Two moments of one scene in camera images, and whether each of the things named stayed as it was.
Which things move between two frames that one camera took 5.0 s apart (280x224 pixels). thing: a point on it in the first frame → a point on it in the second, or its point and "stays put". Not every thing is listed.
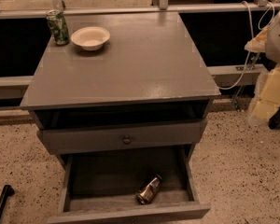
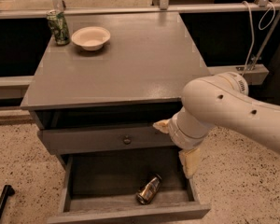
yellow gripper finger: [259, 43] → [162, 125]
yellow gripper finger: [272, 91] → [189, 161]
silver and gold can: [149, 190] stays put
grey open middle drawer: [102, 187] stays put
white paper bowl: [91, 38] stays put
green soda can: [59, 26] stays put
